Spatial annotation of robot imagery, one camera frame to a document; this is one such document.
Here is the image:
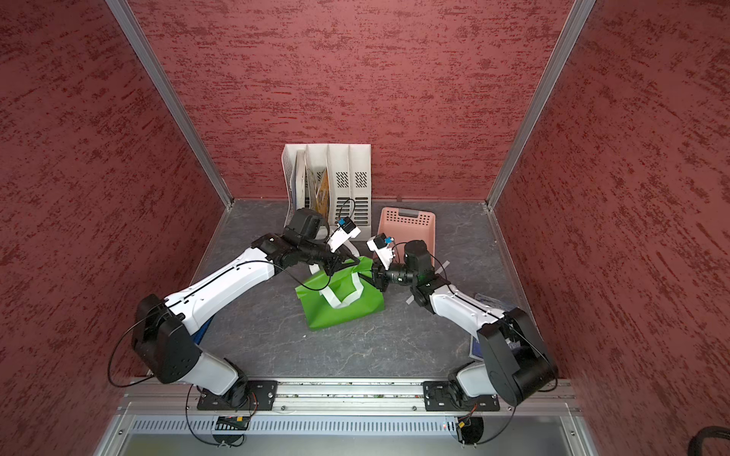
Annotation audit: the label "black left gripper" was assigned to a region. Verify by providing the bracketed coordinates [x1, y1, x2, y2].
[299, 238, 360, 277]

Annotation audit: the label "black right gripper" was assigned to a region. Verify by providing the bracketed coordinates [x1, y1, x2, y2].
[354, 255, 417, 293]

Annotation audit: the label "green insulated delivery bag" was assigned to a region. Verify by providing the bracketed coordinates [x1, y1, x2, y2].
[296, 256, 385, 331]

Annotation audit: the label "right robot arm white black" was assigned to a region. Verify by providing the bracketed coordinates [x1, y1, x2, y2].
[367, 235, 558, 407]

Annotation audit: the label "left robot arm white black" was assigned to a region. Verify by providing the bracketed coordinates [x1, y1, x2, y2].
[131, 208, 361, 400]

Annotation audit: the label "pink perforated plastic basket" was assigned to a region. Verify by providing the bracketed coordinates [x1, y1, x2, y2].
[378, 206, 436, 260]

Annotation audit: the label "books in file organizer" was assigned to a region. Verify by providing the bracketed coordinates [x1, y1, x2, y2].
[281, 144, 333, 224]

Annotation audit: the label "white magazine file organizer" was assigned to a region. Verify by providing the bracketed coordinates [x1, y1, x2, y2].
[281, 144, 372, 241]

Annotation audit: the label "blue paperback book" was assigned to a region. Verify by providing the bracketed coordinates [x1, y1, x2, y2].
[469, 294, 515, 361]

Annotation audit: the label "blue stapler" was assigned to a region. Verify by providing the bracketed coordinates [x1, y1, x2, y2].
[193, 318, 212, 344]

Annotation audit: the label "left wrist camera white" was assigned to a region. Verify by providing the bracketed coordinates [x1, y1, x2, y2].
[327, 217, 361, 253]

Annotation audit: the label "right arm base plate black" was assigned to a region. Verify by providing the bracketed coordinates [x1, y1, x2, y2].
[422, 381, 500, 412]

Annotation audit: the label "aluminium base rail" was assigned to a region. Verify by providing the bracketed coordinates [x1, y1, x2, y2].
[116, 377, 583, 416]

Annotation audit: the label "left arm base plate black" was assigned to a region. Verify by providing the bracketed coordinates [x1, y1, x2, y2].
[197, 380, 279, 412]

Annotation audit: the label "left aluminium corner post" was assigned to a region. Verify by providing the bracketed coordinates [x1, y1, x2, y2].
[106, 0, 235, 211]

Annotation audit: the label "aluminium corner post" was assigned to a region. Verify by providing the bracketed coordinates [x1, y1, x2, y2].
[106, 0, 235, 211]
[486, 0, 596, 212]

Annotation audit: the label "right aluminium corner post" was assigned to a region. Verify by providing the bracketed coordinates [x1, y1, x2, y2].
[486, 0, 596, 212]

